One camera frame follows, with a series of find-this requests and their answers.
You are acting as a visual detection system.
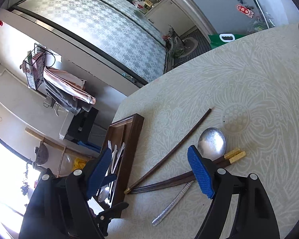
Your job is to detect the small dark metal spoon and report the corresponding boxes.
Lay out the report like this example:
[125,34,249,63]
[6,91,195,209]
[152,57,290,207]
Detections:
[98,184,110,202]

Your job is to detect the silver table knife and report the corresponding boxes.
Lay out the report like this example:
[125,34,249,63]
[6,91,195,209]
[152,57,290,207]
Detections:
[111,142,125,174]

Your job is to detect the wooden chopstick gold tip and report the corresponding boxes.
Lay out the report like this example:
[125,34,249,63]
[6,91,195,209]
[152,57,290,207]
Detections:
[129,150,247,195]
[129,148,246,194]

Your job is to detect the large spoon textured handle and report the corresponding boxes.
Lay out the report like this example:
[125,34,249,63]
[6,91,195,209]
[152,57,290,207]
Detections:
[152,127,226,227]

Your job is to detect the silver fork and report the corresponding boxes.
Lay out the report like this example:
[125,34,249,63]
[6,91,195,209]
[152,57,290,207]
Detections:
[107,140,118,174]

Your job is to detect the white kitchen cabinet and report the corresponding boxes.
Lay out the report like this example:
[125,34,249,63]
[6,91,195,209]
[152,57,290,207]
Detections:
[134,0,196,36]

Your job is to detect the yellow cloth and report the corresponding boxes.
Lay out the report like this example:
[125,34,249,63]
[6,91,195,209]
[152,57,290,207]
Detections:
[72,158,87,171]

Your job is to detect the brown wooden tray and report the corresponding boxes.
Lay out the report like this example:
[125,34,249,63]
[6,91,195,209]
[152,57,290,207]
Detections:
[97,113,144,210]

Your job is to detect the white sink basin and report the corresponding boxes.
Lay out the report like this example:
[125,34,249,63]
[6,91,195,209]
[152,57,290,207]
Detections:
[59,112,74,140]

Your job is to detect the grey hanging towel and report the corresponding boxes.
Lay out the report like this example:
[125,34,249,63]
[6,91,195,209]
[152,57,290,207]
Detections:
[44,80,92,115]

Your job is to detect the wooden ladder rack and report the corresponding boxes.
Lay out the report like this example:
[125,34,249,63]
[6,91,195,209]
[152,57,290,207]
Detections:
[25,127,94,177]

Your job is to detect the pink striped hanging towel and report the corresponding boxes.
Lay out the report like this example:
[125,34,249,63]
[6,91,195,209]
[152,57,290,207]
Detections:
[43,67,96,105]

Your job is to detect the plastic bag on floor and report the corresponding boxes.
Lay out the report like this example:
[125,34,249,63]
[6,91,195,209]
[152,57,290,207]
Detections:
[164,25,185,58]

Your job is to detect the patterned sliding door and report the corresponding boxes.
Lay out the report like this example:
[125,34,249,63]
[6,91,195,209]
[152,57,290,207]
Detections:
[13,0,166,85]

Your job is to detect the grey refrigerator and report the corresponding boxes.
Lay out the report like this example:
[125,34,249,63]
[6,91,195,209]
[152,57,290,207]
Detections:
[177,0,274,35]

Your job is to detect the black wire wall shelf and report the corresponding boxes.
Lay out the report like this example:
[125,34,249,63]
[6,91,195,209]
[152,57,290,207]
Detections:
[20,43,56,90]

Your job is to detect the green bag white handle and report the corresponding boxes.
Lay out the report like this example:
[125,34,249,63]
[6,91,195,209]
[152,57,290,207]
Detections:
[209,33,244,49]

